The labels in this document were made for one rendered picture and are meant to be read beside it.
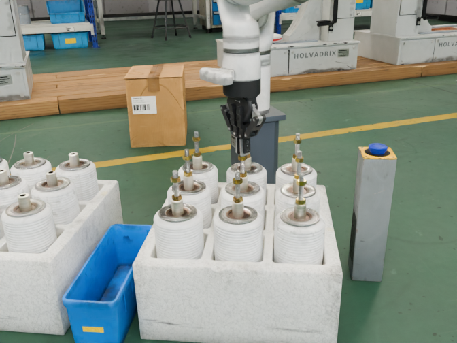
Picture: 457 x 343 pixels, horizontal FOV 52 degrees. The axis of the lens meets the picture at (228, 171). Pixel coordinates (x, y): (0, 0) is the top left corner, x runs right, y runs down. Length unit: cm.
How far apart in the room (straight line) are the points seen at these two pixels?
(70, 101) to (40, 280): 180
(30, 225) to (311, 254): 54
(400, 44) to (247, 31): 270
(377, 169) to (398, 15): 258
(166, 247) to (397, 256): 64
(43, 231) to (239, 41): 53
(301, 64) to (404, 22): 85
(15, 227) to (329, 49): 255
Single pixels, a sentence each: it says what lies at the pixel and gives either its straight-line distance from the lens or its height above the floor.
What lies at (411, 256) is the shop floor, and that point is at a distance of 131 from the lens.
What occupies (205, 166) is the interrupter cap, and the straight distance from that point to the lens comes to 114.
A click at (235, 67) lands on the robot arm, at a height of 52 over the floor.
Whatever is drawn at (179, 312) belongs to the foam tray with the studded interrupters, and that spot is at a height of 8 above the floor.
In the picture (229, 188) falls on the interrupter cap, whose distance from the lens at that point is 101.
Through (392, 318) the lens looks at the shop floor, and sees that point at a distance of 110.
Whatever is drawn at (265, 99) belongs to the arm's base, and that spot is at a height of 34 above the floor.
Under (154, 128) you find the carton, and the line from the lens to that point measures 204.
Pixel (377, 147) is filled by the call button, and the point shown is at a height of 33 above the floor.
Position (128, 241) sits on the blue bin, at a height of 8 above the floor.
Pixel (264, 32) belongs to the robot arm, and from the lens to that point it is 137.
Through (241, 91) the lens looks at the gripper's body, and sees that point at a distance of 91.
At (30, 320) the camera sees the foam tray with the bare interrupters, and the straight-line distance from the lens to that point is 108.
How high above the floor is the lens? 68
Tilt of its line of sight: 23 degrees down
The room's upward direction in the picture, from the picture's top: 1 degrees counter-clockwise
